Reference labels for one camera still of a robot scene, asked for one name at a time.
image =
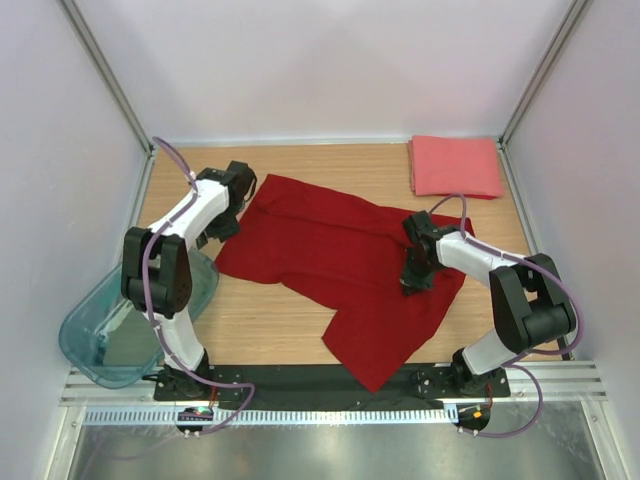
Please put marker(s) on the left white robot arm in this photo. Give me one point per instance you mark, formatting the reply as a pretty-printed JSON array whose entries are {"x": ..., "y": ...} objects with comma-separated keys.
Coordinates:
[{"x": 156, "y": 274}]

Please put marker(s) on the slotted cable duct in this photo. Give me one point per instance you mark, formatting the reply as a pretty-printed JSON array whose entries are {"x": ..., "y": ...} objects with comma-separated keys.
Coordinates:
[{"x": 199, "y": 416}]

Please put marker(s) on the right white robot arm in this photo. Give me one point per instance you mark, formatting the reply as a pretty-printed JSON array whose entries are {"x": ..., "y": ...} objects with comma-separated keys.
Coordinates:
[{"x": 529, "y": 304}]

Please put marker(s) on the dark red t shirt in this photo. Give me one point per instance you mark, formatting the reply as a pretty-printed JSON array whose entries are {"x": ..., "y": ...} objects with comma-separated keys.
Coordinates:
[{"x": 347, "y": 254}]

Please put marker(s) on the aluminium frame rail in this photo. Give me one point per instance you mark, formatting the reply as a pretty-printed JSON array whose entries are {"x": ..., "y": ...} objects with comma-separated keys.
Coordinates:
[
  {"x": 570, "y": 21},
  {"x": 101, "y": 64}
]

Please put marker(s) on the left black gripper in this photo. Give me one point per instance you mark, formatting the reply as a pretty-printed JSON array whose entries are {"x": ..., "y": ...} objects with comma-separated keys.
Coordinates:
[{"x": 230, "y": 230}]

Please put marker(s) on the teal plastic bin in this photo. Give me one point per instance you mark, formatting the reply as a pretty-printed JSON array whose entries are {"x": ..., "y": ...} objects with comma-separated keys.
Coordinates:
[{"x": 107, "y": 339}]

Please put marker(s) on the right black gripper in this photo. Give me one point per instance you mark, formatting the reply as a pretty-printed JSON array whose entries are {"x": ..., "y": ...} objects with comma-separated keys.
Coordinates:
[{"x": 410, "y": 282}]

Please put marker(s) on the right aluminium frame rail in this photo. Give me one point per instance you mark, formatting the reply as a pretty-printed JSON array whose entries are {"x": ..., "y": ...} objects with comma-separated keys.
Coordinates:
[{"x": 570, "y": 21}]

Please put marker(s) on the folded pink t shirt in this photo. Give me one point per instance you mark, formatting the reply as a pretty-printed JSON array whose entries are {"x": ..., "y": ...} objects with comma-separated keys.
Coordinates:
[{"x": 441, "y": 166}]

